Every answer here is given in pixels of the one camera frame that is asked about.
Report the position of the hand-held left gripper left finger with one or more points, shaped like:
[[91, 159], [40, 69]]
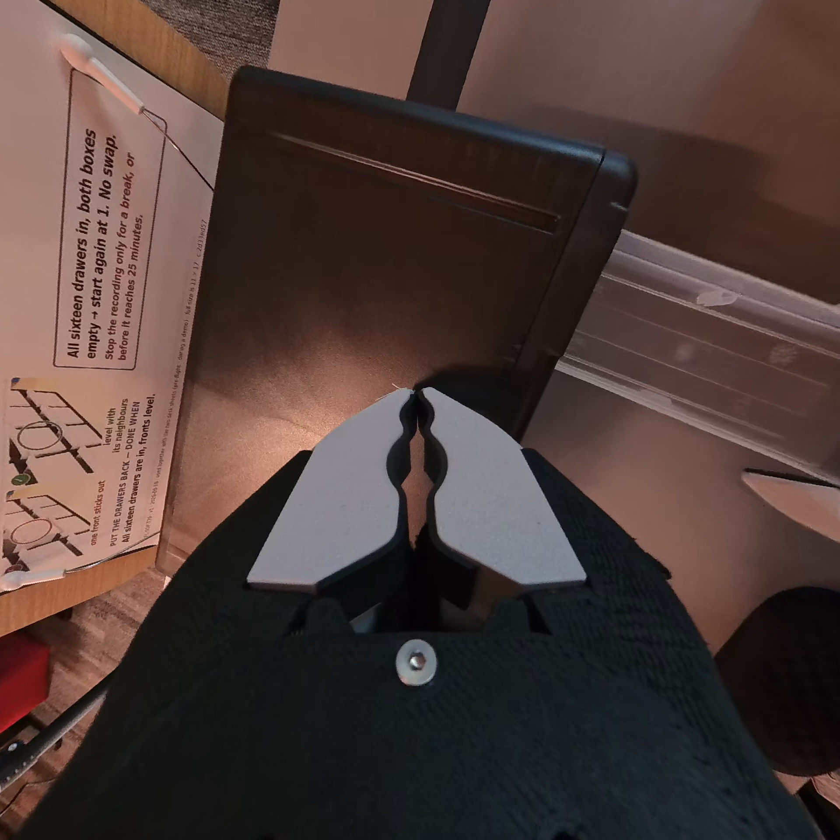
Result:
[[334, 505]]

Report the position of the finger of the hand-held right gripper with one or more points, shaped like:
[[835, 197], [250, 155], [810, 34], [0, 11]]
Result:
[[806, 505]]

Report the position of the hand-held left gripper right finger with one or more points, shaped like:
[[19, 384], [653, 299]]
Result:
[[491, 505]]

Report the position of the black drawer cabinet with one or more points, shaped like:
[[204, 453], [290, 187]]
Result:
[[366, 275]]

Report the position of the clear plastic drawer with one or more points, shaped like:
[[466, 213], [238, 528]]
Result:
[[708, 354]]

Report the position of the white clip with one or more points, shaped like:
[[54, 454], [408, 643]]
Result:
[[98, 69], [32, 578]]

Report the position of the black metal rod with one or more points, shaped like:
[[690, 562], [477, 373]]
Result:
[[58, 727]]

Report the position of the red object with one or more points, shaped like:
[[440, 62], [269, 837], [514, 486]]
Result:
[[23, 676]]

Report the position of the instruction sheet with grey drawings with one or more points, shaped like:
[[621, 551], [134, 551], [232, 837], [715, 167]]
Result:
[[39, 196]]

